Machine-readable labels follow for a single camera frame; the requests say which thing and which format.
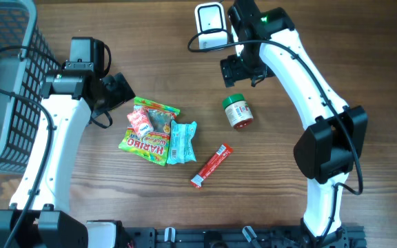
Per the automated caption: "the small red candy packet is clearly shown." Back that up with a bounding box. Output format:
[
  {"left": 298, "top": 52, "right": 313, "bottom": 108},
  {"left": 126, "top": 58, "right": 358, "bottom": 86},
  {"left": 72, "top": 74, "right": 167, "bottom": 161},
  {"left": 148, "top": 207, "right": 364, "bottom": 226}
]
[{"left": 127, "top": 107, "right": 154, "bottom": 138}]

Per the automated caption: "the green lid sauce jar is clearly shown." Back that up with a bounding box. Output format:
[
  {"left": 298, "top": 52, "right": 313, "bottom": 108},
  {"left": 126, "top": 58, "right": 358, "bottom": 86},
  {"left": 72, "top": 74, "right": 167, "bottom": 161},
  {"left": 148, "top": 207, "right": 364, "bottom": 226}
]
[{"left": 222, "top": 94, "right": 254, "bottom": 130}]

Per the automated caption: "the colourful candy bag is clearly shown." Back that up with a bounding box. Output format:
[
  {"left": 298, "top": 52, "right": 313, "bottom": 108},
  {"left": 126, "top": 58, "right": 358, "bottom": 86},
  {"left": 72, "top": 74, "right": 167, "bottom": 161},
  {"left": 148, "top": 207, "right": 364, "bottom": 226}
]
[{"left": 119, "top": 96, "right": 181, "bottom": 166}]

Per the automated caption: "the red snack packet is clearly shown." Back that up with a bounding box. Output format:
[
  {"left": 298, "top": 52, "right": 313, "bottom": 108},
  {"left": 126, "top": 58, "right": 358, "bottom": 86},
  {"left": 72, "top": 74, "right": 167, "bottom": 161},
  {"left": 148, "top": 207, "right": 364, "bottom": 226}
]
[{"left": 190, "top": 143, "right": 233, "bottom": 188}]

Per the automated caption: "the teal snack pouch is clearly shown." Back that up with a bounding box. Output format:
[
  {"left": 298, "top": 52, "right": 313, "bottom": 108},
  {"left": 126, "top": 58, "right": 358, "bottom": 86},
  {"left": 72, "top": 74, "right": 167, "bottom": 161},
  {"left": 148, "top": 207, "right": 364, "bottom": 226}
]
[{"left": 167, "top": 120, "right": 197, "bottom": 165}]

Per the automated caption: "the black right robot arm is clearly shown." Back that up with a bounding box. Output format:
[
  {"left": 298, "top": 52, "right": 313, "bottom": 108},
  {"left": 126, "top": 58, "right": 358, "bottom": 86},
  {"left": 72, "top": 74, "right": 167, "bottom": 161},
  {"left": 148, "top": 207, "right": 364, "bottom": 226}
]
[{"left": 221, "top": 0, "right": 368, "bottom": 243}]

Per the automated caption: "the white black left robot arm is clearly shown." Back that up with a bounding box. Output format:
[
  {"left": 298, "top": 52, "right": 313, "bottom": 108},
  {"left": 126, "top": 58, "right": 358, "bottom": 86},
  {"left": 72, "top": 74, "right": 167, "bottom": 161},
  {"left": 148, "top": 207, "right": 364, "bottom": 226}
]
[{"left": 0, "top": 70, "right": 135, "bottom": 247}]

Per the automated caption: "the white barcode scanner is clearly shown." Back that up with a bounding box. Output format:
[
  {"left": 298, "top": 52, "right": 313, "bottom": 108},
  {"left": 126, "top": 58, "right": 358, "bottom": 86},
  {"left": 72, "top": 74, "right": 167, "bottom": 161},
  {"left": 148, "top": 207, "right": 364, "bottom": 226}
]
[{"left": 194, "top": 2, "right": 228, "bottom": 49}]

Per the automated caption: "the dark grey plastic basket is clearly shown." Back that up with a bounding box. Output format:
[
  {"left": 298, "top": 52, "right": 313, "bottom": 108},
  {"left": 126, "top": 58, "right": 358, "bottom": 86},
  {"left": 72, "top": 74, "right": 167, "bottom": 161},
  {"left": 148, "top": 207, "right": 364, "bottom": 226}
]
[{"left": 0, "top": 1, "right": 59, "bottom": 174}]

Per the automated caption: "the black right camera cable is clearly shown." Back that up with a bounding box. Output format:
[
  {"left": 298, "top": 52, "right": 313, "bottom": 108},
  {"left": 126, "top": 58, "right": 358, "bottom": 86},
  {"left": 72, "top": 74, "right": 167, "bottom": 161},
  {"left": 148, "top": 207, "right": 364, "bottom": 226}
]
[{"left": 187, "top": 28, "right": 364, "bottom": 242}]

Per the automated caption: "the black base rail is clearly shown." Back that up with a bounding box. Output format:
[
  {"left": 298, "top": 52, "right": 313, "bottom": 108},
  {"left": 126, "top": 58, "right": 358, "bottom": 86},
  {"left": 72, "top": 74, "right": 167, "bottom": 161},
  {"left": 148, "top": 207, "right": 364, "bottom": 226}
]
[{"left": 59, "top": 225, "right": 367, "bottom": 248}]

